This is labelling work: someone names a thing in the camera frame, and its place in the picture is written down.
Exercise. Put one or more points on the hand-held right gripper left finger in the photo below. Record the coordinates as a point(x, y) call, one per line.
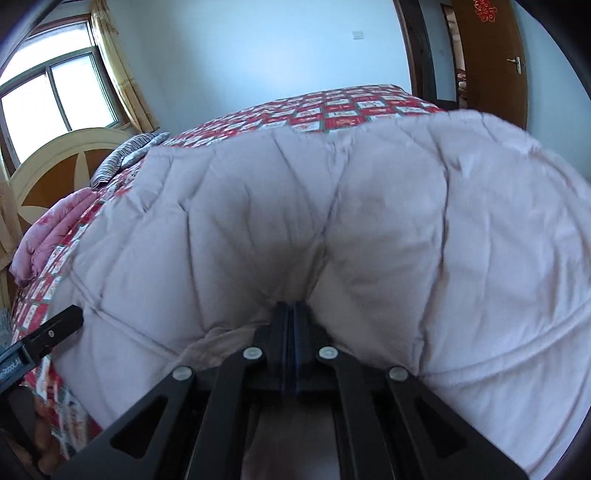
point(231, 397)

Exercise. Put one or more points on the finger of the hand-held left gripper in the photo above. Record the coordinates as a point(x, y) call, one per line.
point(53, 330)

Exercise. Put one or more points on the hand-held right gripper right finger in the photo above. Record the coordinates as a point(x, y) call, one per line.
point(355, 397)

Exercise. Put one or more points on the light pink quilted jacket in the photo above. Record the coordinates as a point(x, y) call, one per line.
point(369, 221)

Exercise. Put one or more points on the pink folded quilt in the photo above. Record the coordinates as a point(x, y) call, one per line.
point(55, 226)

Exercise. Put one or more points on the yellow curtain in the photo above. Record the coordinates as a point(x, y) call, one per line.
point(122, 78)
point(7, 217)

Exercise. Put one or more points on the cream and brown headboard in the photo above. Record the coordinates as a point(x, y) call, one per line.
point(51, 147)

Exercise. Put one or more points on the grey striped pillow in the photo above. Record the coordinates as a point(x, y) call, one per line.
point(120, 159)

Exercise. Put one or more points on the window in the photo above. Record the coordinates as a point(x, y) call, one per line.
point(60, 97)

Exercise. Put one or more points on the red checkered cartoon bedspread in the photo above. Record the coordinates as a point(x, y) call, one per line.
point(341, 108)

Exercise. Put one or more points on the brown wooden door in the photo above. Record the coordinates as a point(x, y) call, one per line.
point(494, 87)

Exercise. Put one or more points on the red paper door decoration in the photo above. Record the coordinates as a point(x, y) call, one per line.
point(483, 9)

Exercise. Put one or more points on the dark wooden door frame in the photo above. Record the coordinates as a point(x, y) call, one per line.
point(422, 50)

